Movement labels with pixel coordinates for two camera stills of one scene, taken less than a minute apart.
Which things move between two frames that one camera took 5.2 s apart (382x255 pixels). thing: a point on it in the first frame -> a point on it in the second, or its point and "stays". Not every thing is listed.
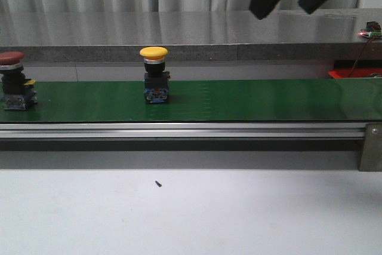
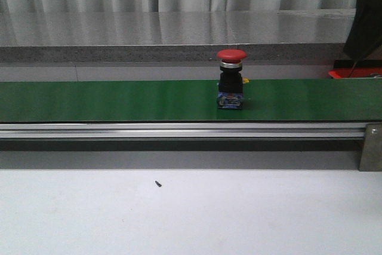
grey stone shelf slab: (191, 36) stays
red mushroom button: (18, 92) -> (230, 81)
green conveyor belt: (205, 101) stays
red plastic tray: (358, 72) stays
